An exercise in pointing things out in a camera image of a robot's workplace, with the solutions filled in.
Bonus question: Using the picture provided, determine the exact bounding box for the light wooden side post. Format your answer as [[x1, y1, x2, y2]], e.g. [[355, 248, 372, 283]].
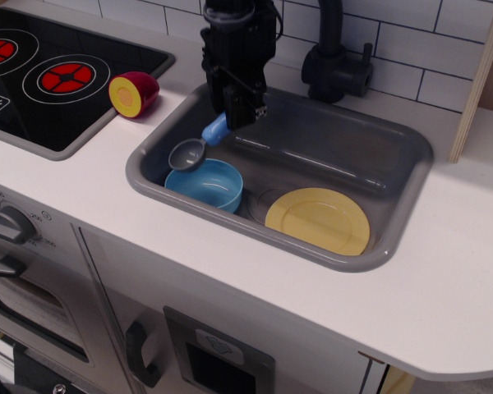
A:
[[448, 20, 493, 163]]

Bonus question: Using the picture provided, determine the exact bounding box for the dark grey faucet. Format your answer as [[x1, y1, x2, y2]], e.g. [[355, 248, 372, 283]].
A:
[[301, 1, 373, 103]]

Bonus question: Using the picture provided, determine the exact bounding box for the red yellow toy fruit half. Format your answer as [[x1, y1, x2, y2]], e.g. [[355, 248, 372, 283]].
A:
[[108, 71, 160, 118]]

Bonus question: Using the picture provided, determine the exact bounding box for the grey sink basin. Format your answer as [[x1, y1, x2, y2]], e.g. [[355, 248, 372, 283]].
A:
[[126, 85, 433, 273]]

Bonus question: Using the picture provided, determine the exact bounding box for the grey oven door handle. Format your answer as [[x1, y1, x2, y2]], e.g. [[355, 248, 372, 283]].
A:
[[0, 256, 26, 277]]

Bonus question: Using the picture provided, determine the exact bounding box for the oven door window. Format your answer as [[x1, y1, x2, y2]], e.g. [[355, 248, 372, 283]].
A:
[[0, 277, 88, 362]]

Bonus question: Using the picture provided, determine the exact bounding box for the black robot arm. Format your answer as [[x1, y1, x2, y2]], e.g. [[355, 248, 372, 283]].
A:
[[200, 1, 281, 131]]

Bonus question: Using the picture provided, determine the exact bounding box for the grey oven knob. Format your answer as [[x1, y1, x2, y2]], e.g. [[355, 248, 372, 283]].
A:
[[0, 206, 37, 245]]

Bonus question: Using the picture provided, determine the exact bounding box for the black cabinet door handle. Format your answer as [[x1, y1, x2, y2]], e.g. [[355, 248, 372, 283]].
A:
[[125, 321, 161, 388]]

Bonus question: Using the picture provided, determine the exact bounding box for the yellow plate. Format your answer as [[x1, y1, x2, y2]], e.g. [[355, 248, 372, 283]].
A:
[[265, 188, 371, 256]]

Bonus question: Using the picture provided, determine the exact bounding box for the blue handled grey spoon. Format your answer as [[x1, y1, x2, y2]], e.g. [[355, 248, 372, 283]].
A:
[[168, 112, 231, 172]]

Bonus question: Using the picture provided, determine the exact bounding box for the black toy stove top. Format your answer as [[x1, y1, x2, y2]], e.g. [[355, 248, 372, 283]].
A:
[[0, 7, 175, 161]]

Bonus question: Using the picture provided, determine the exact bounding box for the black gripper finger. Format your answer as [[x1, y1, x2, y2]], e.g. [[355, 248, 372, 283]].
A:
[[223, 85, 267, 130], [205, 66, 230, 114]]

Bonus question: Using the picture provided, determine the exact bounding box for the light blue bowl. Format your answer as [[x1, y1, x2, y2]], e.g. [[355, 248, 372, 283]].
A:
[[164, 159, 243, 213]]

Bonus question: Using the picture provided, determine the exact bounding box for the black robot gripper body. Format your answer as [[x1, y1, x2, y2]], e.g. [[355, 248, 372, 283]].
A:
[[200, 16, 277, 93]]

